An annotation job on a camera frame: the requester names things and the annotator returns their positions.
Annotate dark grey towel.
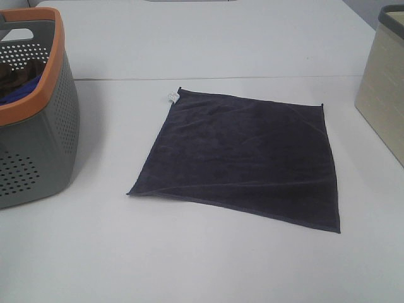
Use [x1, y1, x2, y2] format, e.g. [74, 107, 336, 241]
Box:
[129, 88, 340, 233]

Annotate grey perforated laundry basket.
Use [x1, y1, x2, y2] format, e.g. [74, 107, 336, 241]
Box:
[1, 8, 80, 208]

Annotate beige fabric storage box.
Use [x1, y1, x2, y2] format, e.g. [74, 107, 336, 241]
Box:
[355, 4, 403, 164]

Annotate blue cloth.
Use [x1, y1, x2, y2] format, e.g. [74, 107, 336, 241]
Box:
[1, 74, 42, 105]

